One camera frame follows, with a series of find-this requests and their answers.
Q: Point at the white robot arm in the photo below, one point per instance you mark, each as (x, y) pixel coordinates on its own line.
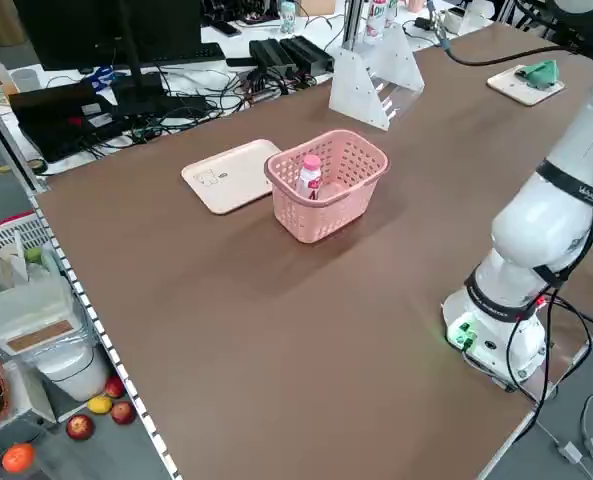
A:
(536, 230)

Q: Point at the white plastic crate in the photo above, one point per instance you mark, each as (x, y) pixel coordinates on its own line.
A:
(21, 232)

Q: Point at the black monitor stand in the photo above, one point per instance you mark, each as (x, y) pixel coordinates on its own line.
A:
(131, 60)

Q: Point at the black monitor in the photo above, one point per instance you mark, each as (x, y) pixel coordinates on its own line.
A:
(76, 30)

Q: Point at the beige tray rabbit print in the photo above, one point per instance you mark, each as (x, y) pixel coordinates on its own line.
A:
(226, 180)
(506, 82)

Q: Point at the aluminium table rail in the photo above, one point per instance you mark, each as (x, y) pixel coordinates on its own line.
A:
(101, 345)

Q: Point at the yellow fruit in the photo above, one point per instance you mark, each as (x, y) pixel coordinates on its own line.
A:
(99, 405)

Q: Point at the red apple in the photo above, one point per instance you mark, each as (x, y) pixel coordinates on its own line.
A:
(123, 413)
(80, 427)
(115, 387)

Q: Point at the white green drink bottle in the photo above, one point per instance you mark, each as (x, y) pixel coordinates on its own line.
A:
(288, 17)

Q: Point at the green fruit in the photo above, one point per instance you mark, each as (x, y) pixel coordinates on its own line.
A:
(33, 255)

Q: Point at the green cloth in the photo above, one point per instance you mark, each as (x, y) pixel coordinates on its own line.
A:
(543, 72)

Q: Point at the pink cup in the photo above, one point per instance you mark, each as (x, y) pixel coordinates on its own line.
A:
(415, 5)

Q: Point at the white lidded bin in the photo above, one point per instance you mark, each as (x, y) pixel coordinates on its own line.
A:
(26, 310)

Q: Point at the black finned power supply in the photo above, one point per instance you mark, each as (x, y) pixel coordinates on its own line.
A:
(273, 57)
(308, 52)

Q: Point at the white bucket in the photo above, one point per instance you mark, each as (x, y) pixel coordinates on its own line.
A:
(76, 375)

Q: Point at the black smartphone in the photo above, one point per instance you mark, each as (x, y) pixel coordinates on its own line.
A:
(228, 27)

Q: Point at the pink plastic basket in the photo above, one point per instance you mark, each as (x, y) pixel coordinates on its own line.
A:
(326, 210)

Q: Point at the clear acrylic shelf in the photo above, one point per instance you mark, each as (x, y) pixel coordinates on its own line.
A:
(356, 85)

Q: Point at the aluminium frame post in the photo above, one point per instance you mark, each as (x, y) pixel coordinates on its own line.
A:
(354, 25)

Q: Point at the orange fruit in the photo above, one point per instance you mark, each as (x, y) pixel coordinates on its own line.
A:
(18, 458)

